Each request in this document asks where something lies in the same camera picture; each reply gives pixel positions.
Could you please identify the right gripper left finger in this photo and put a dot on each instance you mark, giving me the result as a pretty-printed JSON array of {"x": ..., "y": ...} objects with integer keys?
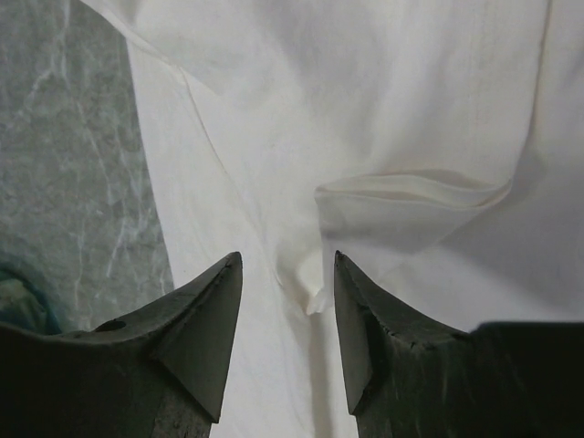
[{"x": 159, "y": 371}]

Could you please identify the teal plastic basket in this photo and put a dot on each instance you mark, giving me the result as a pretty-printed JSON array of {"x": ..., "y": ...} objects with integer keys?
[{"x": 25, "y": 306}]

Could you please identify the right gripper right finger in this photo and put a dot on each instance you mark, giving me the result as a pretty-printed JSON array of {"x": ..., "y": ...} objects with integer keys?
[{"x": 408, "y": 375}]

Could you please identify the white t-shirt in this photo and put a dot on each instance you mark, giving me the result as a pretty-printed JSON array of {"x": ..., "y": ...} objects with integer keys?
[{"x": 438, "y": 144}]

